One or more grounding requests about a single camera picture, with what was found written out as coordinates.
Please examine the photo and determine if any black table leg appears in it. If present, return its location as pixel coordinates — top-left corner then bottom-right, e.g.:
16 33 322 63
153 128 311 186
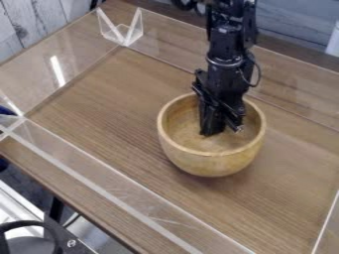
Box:
49 197 65 222

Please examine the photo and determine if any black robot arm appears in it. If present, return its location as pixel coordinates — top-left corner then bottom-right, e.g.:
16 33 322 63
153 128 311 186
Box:
171 0 260 136

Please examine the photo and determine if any clear acrylic tray enclosure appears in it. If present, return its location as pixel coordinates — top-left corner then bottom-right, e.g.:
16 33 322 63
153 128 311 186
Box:
0 2 339 254

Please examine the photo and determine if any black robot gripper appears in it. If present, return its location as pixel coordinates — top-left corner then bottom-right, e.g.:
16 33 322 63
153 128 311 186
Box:
192 59 255 136

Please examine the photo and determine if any black metal bracket with screw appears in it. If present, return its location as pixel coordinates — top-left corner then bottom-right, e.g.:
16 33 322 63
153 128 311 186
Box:
44 216 97 254

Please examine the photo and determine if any black cable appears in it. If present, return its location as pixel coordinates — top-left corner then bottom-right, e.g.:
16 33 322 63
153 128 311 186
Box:
0 220 64 254

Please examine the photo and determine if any light wooden bowl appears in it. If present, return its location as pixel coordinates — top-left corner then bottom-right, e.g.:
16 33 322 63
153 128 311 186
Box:
156 92 267 178

